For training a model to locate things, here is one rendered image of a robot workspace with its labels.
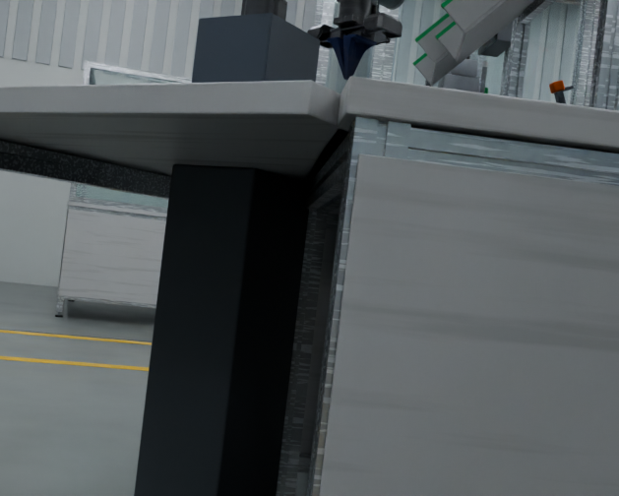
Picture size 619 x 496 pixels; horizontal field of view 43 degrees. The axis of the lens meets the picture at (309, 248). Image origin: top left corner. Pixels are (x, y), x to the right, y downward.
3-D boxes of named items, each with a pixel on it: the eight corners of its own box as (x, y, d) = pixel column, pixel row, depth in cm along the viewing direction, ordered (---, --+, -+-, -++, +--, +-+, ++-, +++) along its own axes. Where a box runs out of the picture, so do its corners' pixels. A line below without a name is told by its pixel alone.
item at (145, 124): (-149, 111, 101) (-147, 90, 101) (256, 197, 178) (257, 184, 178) (308, 114, 64) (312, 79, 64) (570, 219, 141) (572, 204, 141)
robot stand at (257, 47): (183, 146, 121) (198, 18, 121) (237, 159, 133) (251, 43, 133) (256, 148, 114) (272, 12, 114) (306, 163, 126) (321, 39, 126)
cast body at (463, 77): (442, 90, 136) (447, 49, 136) (436, 94, 140) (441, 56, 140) (489, 95, 136) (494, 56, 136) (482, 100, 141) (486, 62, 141)
